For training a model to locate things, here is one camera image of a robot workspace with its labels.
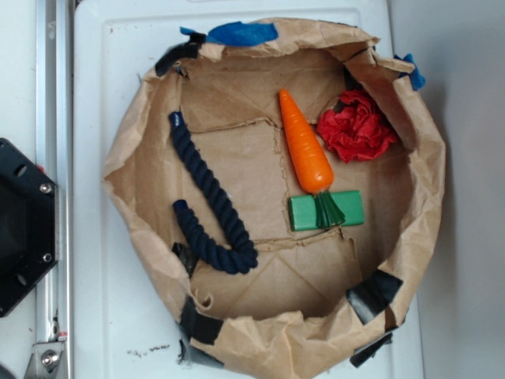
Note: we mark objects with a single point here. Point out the blue painter tape top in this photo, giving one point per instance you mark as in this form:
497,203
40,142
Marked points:
237,34

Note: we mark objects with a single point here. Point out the green wooden block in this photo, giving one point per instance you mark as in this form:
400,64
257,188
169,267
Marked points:
302,210

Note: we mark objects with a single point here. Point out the metal corner bracket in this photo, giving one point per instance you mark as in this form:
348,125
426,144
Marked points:
45,361

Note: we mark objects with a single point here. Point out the crumpled red cloth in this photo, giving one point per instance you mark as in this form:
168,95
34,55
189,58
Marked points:
359,131

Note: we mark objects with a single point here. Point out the black tape bottom left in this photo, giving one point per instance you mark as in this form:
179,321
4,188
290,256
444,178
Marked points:
198,326

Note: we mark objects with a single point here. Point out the brown paper bag bin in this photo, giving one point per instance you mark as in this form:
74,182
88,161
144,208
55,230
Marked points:
288,317

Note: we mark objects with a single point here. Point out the aluminium extrusion rail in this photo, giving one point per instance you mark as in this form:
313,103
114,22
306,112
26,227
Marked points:
54,153

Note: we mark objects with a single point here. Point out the black tape bottom right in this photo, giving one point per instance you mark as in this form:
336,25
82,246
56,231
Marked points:
373,295

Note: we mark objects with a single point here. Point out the blue painter tape right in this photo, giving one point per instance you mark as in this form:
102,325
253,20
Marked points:
416,78

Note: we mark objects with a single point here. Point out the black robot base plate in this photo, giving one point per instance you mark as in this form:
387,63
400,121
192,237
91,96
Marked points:
28,220

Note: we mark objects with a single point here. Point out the orange plastic toy carrot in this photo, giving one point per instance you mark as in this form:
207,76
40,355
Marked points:
313,170

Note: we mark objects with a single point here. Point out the black tape top left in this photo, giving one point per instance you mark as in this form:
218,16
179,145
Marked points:
189,49

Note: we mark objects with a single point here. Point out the black tape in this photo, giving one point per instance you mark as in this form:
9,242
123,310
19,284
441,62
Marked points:
189,49
373,295
198,326

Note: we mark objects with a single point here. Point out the blue painter tape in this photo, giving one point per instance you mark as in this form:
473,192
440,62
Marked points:
237,34
416,78

